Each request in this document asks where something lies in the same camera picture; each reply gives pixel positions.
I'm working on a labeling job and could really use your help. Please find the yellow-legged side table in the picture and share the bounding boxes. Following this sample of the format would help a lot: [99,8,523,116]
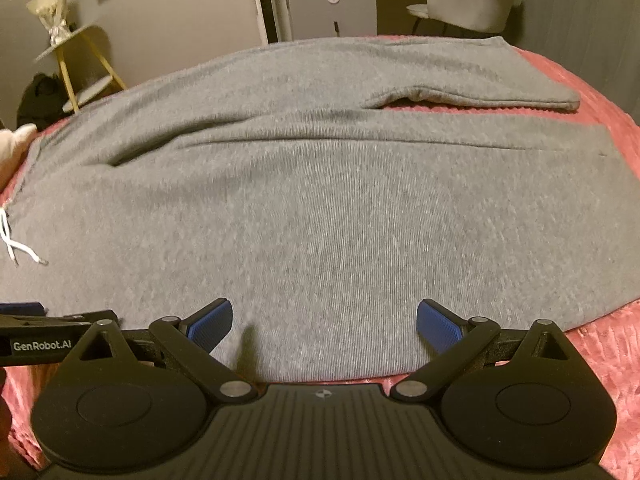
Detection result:
[32,24,128,115]

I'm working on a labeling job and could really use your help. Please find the wrapped flower bouquet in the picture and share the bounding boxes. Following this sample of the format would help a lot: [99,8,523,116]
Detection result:
[26,0,72,47]

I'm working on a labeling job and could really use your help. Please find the grey upholstered chair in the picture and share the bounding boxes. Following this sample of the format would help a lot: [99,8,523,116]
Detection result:
[407,0,516,35]

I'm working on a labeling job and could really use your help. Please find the grey drawer cabinet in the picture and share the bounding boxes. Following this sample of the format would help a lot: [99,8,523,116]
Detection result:
[285,0,378,40]

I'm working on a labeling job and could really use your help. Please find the black bag on floor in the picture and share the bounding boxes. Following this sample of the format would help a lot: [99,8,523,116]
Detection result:
[16,73,68,131]

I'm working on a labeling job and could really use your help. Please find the person's left hand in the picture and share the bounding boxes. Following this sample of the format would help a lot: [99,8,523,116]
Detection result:
[1,367,37,479]

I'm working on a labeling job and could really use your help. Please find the pink ribbed bedspread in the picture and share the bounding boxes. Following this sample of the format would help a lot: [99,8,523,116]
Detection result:
[1,38,639,479]

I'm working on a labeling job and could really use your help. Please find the grey sweatpants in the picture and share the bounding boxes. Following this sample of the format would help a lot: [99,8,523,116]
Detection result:
[1,38,639,380]

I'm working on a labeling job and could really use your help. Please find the white plush pillow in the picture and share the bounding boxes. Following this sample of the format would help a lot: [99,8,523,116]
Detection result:
[0,124,38,191]

